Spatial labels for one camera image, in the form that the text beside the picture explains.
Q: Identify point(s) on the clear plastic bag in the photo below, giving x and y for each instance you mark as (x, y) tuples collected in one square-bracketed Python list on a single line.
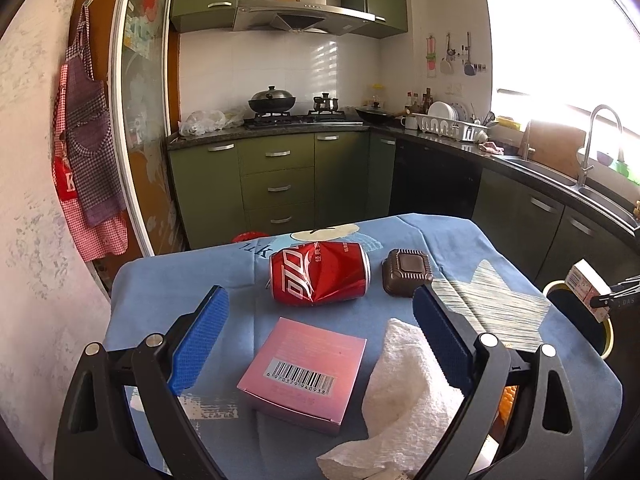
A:
[(200, 124)]

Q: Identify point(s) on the black gas stove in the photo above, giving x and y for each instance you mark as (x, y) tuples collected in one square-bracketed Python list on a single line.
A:
[(300, 119)]

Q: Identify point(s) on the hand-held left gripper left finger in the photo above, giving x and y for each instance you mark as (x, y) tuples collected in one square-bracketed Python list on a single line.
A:
[(200, 345)]

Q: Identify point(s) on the black wok with lid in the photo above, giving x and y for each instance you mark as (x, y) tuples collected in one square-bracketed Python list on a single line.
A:
[(272, 101)]

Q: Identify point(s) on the frying pan with glass lid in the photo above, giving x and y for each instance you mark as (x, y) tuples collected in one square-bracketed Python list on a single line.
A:
[(375, 114)]

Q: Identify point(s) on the crushed red soda can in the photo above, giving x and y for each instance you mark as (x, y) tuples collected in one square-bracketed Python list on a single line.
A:
[(320, 275)]

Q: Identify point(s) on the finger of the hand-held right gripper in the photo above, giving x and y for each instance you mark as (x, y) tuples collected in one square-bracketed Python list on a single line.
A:
[(617, 302), (625, 282)]

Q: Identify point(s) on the sliding glass door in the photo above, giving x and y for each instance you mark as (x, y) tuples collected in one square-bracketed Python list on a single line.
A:
[(145, 110)]

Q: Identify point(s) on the pink dishcloth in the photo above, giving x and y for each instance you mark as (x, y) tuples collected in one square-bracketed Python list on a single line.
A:
[(490, 147)]

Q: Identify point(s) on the stack of white plates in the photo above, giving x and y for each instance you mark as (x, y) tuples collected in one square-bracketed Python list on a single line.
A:
[(441, 110)]

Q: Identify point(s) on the hanging spatula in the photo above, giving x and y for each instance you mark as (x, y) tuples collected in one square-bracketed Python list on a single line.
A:
[(469, 66)]

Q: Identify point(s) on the small steel faucet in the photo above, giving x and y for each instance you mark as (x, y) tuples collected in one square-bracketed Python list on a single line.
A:
[(525, 142)]

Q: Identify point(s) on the green lower cabinet under sink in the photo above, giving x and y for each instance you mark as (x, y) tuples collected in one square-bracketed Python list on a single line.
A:
[(525, 225)]

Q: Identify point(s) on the tall steel faucet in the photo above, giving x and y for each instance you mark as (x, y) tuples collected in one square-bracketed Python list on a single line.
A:
[(584, 160)]

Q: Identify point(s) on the green lower cabinet with drawers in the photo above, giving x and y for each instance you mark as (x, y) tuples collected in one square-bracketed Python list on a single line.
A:
[(275, 185)]

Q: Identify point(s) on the white dish rack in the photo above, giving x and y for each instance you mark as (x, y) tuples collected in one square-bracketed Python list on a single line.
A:
[(445, 129)]

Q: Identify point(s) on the pink cardboard box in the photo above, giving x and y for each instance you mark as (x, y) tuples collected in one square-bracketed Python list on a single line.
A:
[(300, 365)]

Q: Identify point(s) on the small white pink carton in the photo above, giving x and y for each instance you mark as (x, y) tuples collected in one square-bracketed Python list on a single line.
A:
[(585, 280)]

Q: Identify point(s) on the white mug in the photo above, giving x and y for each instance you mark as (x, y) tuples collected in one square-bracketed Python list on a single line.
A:
[(410, 122)]

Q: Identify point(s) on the red checked apron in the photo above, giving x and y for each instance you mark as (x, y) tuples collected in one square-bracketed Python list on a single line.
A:
[(107, 242)]

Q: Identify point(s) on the steel sink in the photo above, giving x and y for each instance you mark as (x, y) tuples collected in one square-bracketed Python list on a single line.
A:
[(590, 192)]

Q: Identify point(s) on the group of condiment bottles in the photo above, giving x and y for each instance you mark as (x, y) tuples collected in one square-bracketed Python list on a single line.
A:
[(422, 102)]

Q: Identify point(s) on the steel range hood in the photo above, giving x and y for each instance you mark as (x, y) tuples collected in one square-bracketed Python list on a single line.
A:
[(300, 17)]

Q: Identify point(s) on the yellow-rimmed dark trash bin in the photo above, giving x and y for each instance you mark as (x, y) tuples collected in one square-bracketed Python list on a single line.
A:
[(575, 320)]

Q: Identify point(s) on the wooden cutting board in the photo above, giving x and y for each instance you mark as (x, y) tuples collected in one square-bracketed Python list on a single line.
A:
[(555, 147)]

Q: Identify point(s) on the red object on floor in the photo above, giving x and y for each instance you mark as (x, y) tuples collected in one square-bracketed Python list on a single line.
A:
[(247, 236)]

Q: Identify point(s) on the hanging ladle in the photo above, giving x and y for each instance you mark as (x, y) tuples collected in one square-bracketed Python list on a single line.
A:
[(446, 65)]

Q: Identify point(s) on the orange foam net sleeve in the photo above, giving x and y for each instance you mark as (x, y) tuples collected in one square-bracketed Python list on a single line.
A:
[(506, 402)]

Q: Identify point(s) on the purple checked apron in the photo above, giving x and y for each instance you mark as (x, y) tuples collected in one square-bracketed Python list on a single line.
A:
[(90, 135)]

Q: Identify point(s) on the white paper towel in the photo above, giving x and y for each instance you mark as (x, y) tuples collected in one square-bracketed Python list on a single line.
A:
[(400, 400)]

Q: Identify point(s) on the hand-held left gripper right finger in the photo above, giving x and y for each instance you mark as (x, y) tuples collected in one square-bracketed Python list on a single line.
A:
[(442, 340)]

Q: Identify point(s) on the brown plastic food container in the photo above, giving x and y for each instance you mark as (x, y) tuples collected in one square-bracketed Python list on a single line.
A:
[(405, 270)]

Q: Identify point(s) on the pink green hanging tool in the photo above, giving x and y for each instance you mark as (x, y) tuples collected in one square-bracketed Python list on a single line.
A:
[(431, 57)]

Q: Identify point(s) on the blue printed tablecloth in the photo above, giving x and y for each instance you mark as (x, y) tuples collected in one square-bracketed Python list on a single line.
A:
[(240, 280)]

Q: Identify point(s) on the black built-in appliance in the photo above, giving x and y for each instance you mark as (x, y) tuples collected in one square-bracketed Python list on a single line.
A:
[(430, 180)]

